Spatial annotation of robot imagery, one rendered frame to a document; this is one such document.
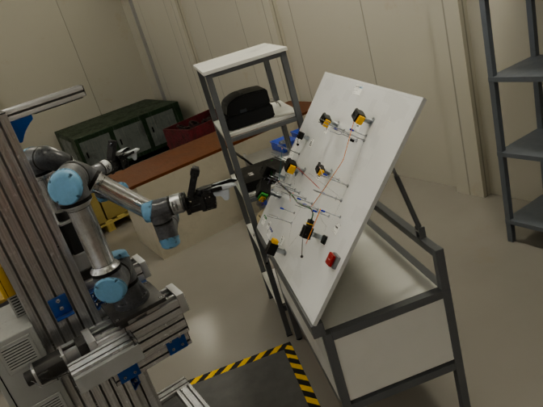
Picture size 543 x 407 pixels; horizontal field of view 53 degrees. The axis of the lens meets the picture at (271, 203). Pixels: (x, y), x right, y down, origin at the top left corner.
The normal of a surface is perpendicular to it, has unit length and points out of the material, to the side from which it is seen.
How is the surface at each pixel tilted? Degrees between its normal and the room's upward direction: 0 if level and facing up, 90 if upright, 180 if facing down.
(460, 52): 90
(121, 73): 90
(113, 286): 98
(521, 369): 0
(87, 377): 90
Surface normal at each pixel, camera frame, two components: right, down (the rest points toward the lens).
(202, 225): 0.52, 0.18
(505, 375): -0.26, -0.89
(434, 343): 0.22, 0.31
